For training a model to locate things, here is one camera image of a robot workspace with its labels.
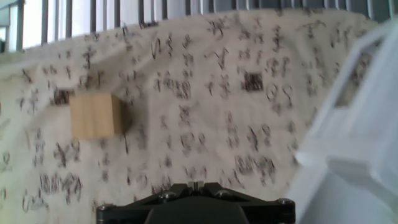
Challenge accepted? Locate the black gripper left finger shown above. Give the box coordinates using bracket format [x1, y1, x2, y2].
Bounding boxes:
[96, 182, 197, 224]

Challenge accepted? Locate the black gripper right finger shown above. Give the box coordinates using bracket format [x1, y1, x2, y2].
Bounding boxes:
[196, 182, 296, 224]

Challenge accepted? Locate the light wooden cube block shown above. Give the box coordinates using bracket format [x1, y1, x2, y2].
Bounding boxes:
[68, 92, 133, 141]

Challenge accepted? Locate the white plastic drawer cabinet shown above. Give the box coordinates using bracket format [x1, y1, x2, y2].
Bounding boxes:
[295, 17, 398, 200]

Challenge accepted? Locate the beige calligraphy print cloth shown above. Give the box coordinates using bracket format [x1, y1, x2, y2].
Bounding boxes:
[0, 7, 385, 224]

